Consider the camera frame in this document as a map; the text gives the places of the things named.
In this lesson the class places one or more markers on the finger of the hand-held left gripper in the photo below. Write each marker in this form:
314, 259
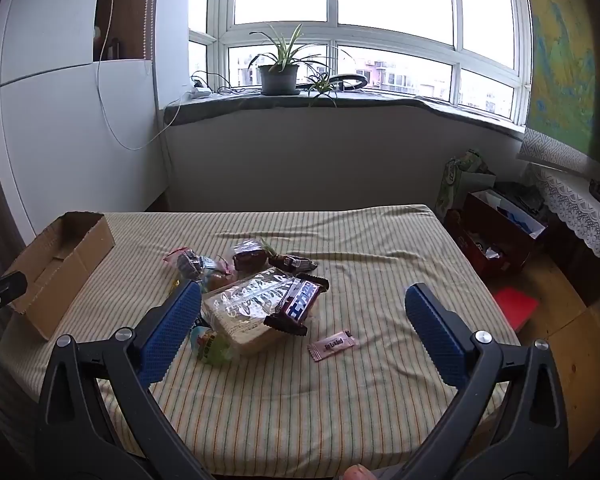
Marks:
5, 290

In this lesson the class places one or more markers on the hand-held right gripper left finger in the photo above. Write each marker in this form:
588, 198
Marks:
170, 340

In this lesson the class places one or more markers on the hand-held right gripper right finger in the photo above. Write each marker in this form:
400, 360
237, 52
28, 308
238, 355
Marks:
435, 335

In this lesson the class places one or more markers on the green snack packet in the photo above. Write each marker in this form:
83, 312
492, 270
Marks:
215, 350

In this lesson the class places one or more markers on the cardboard box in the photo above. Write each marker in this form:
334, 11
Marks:
55, 270

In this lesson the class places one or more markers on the dark biscuit packet red edge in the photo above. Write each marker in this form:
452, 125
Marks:
190, 264

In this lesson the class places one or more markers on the pink candy sachet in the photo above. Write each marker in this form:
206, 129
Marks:
332, 345

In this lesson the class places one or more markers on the brown cake packet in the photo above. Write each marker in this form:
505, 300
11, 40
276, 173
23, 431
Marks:
250, 257

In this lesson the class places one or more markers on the blue label chocolate bar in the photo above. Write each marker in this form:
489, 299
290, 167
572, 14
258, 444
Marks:
300, 302

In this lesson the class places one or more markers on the brown wrapper chocolate bar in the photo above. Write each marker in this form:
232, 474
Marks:
290, 262

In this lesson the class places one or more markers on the person's right hand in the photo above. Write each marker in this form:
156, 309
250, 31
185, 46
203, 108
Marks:
356, 474

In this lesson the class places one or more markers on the red book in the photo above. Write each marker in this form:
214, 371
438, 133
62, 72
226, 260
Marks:
515, 305

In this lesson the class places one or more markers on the green paper bag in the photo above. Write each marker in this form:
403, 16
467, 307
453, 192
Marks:
460, 180

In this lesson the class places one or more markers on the white cabinet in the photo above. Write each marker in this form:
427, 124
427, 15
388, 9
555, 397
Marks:
65, 110

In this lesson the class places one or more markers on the white lace tablecloth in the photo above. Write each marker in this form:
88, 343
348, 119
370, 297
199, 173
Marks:
575, 205

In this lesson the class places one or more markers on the grey patterned cloth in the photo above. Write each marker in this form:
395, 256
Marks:
545, 150

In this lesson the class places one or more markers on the white power strip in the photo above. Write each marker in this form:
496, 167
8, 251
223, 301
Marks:
200, 91

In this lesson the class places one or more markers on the grey windowsill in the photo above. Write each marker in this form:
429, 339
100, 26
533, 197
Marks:
280, 105

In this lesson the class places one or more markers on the small spider plant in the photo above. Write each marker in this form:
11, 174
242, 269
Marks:
322, 85

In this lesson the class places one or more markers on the potted spider plant grey pot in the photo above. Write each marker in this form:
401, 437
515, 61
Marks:
280, 77

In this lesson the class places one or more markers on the wooden shelf niche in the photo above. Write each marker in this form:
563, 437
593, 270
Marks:
125, 10

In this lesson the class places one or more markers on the wall map poster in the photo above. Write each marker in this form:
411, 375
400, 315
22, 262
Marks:
562, 60

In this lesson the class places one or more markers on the white window frame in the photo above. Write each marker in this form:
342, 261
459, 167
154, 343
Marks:
332, 32

